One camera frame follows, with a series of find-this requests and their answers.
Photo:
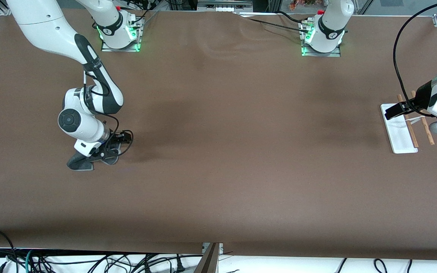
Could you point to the brown table frame beam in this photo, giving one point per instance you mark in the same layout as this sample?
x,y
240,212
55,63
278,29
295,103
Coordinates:
x,y
209,261

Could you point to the wooden rack rod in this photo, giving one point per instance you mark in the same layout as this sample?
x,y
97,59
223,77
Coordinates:
x,y
414,138
429,134

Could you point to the grey microfibre towel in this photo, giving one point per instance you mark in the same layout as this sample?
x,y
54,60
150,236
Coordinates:
x,y
78,163

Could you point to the brown table cover sheet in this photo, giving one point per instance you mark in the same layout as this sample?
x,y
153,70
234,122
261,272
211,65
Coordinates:
x,y
218,170

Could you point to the grey device box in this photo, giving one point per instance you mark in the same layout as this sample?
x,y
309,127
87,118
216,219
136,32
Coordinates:
x,y
222,3

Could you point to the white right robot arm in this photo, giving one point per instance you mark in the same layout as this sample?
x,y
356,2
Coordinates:
x,y
51,26

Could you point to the black power plug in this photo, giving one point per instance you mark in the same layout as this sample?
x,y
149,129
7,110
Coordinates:
x,y
180,267

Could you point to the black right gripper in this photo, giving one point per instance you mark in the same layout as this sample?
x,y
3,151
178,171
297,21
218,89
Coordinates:
x,y
116,139

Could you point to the orange red background object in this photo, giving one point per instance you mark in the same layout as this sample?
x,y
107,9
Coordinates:
x,y
296,4

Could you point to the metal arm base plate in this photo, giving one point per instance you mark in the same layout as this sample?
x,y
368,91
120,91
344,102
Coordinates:
x,y
334,54
108,49

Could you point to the white rack base plate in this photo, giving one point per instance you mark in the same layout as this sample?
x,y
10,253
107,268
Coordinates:
x,y
400,136

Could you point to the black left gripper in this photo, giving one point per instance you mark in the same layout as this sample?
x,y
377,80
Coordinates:
x,y
422,97

